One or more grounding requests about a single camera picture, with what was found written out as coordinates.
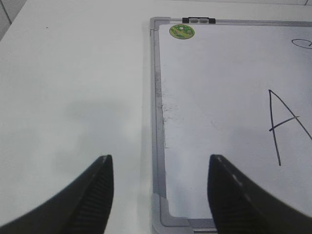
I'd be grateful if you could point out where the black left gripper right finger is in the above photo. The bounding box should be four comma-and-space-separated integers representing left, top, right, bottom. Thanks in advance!
207, 155, 312, 234

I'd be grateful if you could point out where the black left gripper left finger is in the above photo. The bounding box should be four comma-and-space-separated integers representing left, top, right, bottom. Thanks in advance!
0, 155, 114, 234

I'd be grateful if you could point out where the white board with aluminium frame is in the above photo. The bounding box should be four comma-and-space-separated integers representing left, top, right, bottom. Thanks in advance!
150, 17, 312, 234

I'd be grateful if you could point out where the round green sticker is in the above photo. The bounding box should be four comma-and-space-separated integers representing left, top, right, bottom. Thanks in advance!
169, 24, 195, 39

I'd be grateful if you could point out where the black metal hanging clip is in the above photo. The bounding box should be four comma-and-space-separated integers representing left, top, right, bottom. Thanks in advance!
182, 17, 216, 24

